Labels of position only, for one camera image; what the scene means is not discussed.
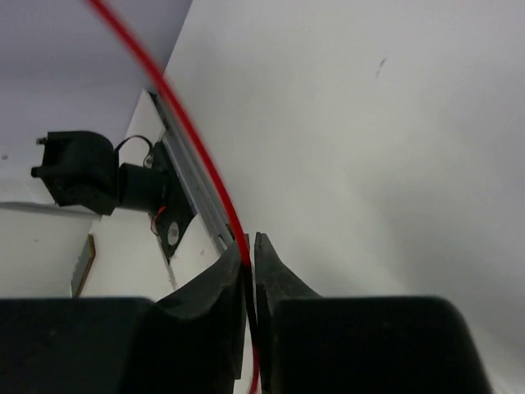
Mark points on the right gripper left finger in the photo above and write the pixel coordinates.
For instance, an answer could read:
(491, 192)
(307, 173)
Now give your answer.
(191, 341)

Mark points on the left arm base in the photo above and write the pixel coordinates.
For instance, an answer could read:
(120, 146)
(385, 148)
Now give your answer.
(83, 168)

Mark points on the aluminium rail frame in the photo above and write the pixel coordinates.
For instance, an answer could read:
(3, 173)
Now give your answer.
(195, 181)

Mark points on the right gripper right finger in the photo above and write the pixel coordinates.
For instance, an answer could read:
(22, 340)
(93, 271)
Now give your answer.
(381, 344)

